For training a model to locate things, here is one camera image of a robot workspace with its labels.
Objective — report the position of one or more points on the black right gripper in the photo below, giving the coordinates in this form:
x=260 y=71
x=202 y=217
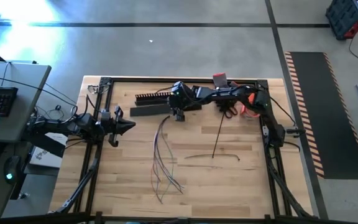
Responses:
x=180 y=98

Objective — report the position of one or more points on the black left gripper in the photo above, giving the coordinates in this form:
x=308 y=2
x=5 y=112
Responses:
x=113 y=126

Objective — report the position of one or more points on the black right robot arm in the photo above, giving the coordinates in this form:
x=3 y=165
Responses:
x=222 y=93

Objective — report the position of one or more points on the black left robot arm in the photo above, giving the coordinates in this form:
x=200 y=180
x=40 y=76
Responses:
x=73 y=126

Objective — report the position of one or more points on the clear safety glasses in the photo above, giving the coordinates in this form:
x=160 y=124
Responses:
x=93 y=89

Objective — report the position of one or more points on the grey work glove red cuff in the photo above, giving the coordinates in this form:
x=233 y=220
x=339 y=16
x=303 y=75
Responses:
x=233 y=84
x=219 y=81

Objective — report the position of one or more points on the orange tape dispenser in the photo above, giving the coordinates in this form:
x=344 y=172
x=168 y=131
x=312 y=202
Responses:
x=251 y=99

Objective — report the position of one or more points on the black desk support bar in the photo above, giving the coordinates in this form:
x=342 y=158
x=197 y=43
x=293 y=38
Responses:
x=48 y=147

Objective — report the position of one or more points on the white printed box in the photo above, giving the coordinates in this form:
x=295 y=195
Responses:
x=45 y=158

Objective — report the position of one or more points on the grey desk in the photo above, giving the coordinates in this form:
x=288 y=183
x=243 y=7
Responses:
x=30 y=102

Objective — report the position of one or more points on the black computer mouse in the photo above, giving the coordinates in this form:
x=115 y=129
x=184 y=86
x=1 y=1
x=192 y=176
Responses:
x=12 y=169

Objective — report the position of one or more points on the black hazard-striped floor mat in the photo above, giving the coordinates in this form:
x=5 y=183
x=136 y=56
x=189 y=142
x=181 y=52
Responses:
x=328 y=118

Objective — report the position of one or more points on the black and red tool case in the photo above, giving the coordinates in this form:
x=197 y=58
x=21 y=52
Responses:
x=346 y=18

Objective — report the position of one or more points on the black aluminium rig frame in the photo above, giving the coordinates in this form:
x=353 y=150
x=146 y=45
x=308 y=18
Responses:
x=129 y=80

